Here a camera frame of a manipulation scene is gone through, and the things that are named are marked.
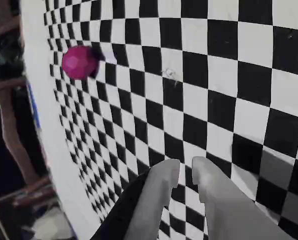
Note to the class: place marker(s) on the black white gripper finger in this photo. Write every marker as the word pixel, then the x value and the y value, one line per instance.
pixel 144 207

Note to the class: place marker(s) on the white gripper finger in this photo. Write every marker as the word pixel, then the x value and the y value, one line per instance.
pixel 226 212

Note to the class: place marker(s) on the pink faceted ball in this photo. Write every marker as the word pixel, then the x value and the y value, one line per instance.
pixel 79 63

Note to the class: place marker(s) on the black white checkered mat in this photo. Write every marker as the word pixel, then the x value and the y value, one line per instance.
pixel 214 75

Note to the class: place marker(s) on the brown wooden chair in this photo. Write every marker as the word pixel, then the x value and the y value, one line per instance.
pixel 15 140
pixel 6 31

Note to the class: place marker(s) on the blue tape strip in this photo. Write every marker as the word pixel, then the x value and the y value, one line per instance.
pixel 34 110

